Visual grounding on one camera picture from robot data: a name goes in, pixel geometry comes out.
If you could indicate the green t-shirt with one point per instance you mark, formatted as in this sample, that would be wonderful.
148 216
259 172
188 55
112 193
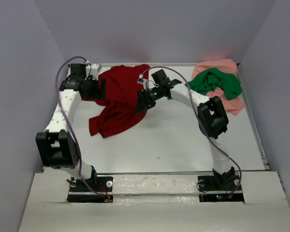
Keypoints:
208 80

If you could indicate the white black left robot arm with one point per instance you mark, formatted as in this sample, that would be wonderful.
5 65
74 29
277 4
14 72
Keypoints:
57 144

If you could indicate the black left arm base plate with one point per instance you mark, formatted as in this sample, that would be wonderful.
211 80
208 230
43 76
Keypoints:
101 192

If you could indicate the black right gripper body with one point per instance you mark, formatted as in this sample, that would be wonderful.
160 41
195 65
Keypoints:
152 95

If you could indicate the aluminium right table rail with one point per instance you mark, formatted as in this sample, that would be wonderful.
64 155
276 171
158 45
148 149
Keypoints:
255 131

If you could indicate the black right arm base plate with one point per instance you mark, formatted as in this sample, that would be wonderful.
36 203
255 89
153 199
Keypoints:
211 192

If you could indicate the white front cover board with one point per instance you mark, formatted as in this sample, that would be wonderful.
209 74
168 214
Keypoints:
157 203

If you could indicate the red t-shirt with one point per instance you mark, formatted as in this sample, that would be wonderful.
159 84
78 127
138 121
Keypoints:
120 103

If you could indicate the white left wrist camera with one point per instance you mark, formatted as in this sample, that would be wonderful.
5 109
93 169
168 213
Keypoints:
93 71

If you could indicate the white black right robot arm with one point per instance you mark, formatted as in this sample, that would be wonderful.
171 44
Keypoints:
211 117

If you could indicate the pink t-shirt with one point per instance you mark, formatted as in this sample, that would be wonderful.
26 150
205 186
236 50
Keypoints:
233 106

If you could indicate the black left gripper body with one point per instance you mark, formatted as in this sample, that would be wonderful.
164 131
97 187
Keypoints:
93 92

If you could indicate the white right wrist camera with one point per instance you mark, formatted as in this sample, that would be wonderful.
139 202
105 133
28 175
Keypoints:
143 81

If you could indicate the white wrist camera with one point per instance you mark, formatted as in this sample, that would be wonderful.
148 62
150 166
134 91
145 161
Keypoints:
93 71
143 81

